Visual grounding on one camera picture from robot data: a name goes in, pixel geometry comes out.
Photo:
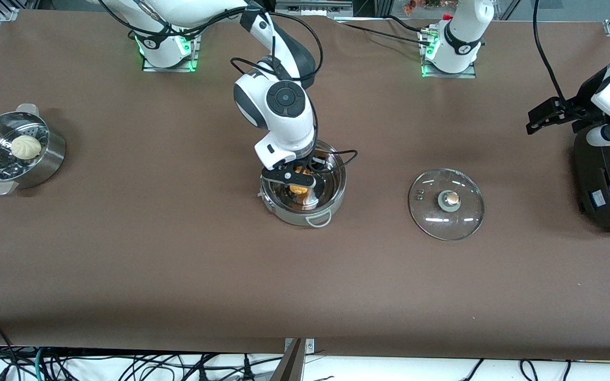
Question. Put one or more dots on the yellow corn cob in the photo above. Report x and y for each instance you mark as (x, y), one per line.
(298, 188)

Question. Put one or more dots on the glass pot lid with knob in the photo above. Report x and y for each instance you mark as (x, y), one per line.
(432, 211)

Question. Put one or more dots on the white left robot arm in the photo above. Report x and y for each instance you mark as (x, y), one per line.
(458, 37)

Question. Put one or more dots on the steel cooking pot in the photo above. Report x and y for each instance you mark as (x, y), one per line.
(289, 217)

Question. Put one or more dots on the stainless steel steamer pot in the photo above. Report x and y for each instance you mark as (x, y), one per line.
(53, 159)

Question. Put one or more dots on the grey metal box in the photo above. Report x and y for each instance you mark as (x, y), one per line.
(313, 8)

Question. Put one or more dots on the brown table cover sheet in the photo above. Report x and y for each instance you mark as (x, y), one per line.
(178, 275)

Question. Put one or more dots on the orange patterned background object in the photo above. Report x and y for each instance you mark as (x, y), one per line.
(416, 6)

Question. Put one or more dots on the white steamed bun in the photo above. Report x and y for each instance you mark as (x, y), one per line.
(25, 147)

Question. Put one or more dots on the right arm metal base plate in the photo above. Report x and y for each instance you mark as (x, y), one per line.
(170, 69)

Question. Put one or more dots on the metal table bracket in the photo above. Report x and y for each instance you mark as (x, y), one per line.
(292, 365)

